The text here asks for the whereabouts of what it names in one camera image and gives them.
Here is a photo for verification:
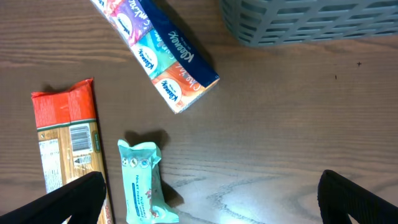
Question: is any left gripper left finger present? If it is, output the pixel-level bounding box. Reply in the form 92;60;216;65
1;171;107;224

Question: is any orange spaghetti packet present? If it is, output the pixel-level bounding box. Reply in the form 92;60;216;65
31;78;105;193

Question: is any Kleenex tissue multipack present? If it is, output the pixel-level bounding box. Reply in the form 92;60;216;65
91;0;220;114

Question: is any mint green wipes packet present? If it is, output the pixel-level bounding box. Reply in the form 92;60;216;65
118;139;179;224

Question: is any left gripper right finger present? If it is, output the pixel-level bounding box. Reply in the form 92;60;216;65
318;170;397;224

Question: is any grey plastic lattice basket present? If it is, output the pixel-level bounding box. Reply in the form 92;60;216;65
218;0;397;47

